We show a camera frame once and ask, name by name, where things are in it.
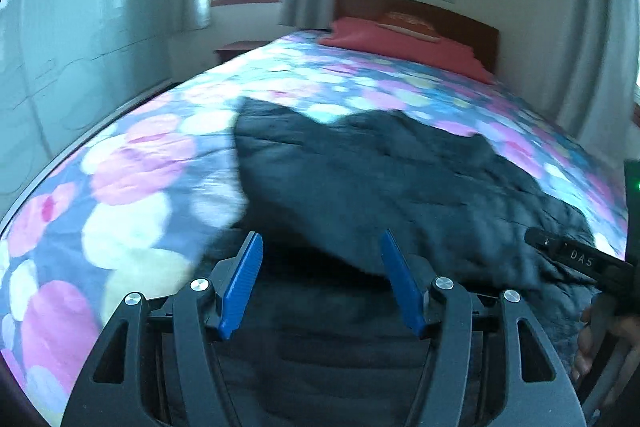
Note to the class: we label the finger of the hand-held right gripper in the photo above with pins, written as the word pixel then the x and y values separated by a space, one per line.
pixel 575 252

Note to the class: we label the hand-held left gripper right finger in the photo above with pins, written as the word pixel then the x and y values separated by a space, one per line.
pixel 402 282

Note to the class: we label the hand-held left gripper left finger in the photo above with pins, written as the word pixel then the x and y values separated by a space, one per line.
pixel 242 282

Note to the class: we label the black puffer jacket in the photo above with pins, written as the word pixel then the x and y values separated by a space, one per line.
pixel 400 182

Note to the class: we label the person's right hand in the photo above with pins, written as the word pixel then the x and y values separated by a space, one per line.
pixel 582 359

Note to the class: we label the bed with polka-dot bedspread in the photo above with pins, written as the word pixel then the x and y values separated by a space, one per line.
pixel 150 157

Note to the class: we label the red pillow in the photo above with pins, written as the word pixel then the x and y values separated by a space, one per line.
pixel 440 54

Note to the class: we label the brown wooden nightstand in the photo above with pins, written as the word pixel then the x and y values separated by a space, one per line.
pixel 240 49

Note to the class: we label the red patterned cushion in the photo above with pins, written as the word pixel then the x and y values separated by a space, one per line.
pixel 407 24

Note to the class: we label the white glossy wardrobe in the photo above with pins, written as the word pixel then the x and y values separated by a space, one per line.
pixel 75 57

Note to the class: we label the brown wooden headboard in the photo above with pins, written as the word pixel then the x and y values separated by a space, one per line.
pixel 360 4

